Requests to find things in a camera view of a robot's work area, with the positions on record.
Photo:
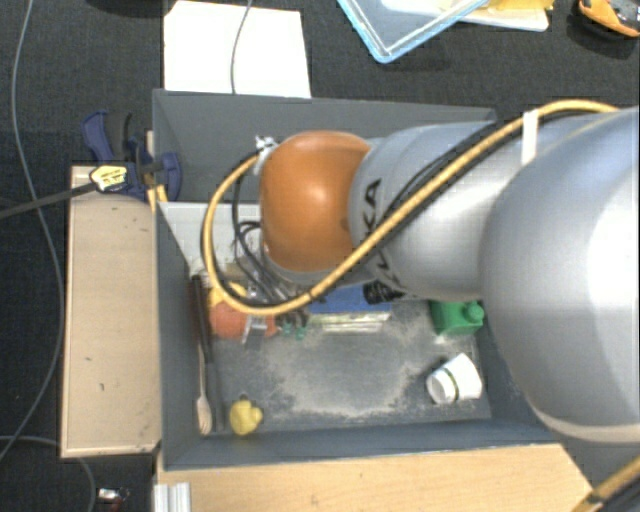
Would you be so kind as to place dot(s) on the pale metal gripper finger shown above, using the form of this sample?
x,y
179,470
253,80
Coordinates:
x,y
255,330

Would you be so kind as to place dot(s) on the orange ball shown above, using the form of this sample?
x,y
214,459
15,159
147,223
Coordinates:
x,y
226,321

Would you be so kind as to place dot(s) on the dark brown long stick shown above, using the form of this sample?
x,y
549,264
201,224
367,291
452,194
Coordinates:
x,y
202,320

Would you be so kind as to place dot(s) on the blue box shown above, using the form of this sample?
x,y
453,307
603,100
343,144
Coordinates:
x,y
345,302

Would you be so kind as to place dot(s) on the yellow lumpy toy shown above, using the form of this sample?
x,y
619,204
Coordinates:
x,y
244,417

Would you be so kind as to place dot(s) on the pale wooden spoon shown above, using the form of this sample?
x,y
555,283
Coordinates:
x,y
203,406

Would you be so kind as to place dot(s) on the clear plastic box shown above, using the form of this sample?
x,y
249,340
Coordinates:
x,y
357,324

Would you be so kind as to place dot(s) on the grey metal bin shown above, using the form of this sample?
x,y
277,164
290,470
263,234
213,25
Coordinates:
x,y
345,380

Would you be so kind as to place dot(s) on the pale wood board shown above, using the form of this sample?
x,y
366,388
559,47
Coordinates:
x,y
110,320

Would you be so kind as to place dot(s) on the green block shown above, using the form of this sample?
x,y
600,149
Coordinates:
x,y
455,318

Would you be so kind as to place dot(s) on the white cup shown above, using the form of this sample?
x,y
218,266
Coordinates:
x,y
457,381

